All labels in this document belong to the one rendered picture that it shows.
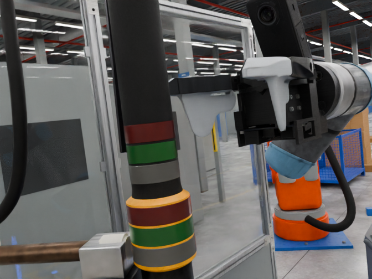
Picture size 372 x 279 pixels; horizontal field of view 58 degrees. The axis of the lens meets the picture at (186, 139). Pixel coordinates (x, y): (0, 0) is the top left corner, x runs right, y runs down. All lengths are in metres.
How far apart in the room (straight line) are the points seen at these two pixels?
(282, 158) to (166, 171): 0.35
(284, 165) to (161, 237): 0.36
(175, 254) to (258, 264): 1.52
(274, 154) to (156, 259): 0.37
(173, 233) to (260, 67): 0.13
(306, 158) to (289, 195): 3.63
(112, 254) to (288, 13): 0.28
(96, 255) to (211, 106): 0.18
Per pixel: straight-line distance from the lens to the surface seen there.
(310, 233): 4.26
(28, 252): 0.27
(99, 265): 0.24
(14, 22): 0.27
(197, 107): 0.34
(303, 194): 4.18
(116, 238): 0.24
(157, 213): 0.21
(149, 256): 0.22
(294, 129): 0.33
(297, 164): 0.55
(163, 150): 0.21
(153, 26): 0.22
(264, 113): 0.35
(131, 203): 0.22
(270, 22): 0.39
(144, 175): 0.21
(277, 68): 0.27
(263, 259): 1.76
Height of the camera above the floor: 1.62
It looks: 4 degrees down
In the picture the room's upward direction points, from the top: 7 degrees counter-clockwise
